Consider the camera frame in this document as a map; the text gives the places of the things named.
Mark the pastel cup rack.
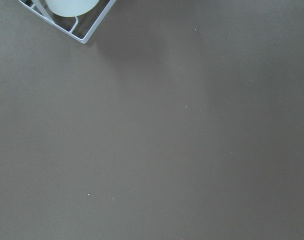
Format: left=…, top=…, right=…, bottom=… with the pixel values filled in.
left=19, top=0, right=116, bottom=44

